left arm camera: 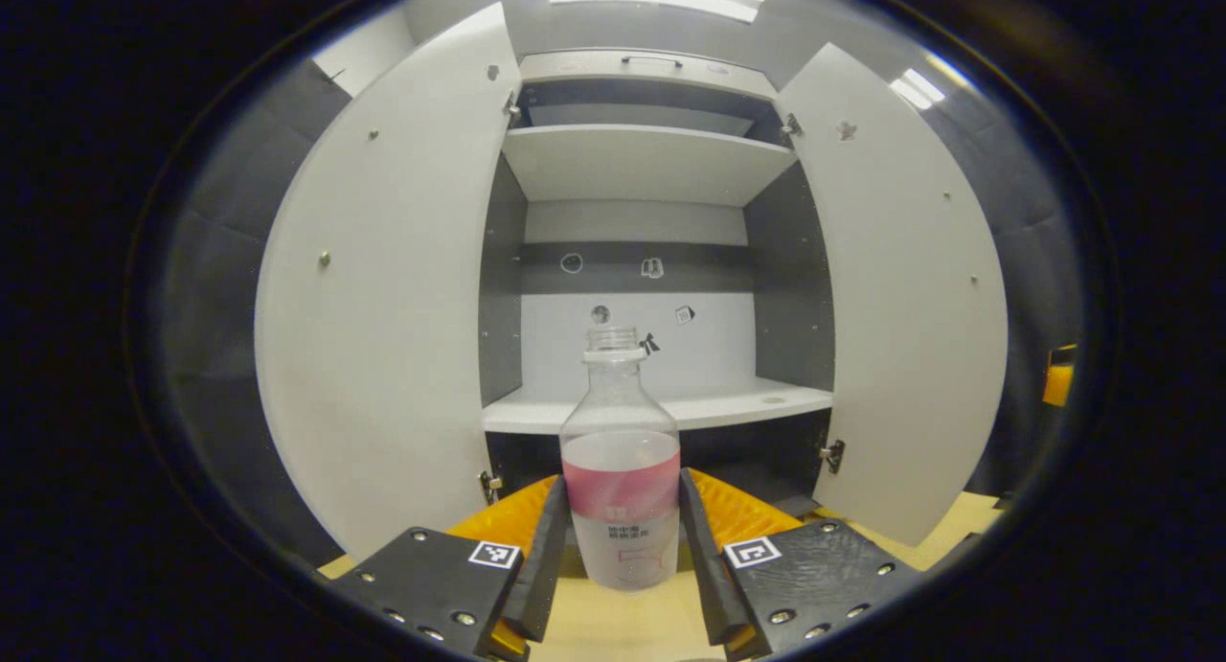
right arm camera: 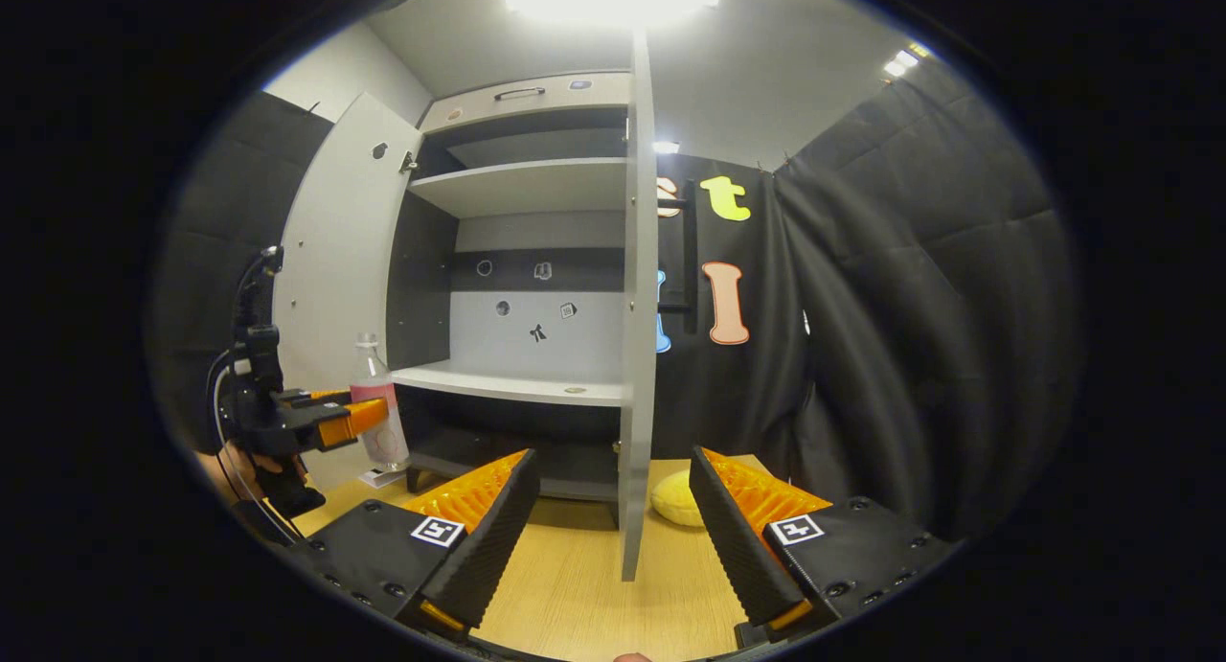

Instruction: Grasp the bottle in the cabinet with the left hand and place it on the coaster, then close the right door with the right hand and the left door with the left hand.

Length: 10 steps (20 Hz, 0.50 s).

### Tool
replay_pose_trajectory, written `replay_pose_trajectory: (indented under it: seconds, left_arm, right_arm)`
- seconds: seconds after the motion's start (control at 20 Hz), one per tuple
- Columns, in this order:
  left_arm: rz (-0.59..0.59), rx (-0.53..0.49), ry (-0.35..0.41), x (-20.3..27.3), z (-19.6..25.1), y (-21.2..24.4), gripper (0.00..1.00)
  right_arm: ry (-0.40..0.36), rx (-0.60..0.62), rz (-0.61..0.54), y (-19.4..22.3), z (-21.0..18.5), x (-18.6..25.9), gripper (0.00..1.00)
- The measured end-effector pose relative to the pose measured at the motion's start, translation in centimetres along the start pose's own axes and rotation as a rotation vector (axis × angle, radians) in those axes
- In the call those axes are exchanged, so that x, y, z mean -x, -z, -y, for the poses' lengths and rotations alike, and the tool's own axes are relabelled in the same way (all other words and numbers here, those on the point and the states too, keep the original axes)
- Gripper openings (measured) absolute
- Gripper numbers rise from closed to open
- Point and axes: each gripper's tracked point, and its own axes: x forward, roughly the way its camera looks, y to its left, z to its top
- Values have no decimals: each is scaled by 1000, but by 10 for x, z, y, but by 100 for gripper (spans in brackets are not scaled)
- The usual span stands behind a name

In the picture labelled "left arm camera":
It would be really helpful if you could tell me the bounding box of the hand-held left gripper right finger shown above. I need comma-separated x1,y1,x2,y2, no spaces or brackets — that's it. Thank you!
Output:
678,468,920,659

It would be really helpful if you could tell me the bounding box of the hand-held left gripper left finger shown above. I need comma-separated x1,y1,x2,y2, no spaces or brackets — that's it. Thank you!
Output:
330,473,573,661

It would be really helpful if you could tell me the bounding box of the clear bottle with pink label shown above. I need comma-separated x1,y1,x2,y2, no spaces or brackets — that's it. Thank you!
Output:
559,327,682,591

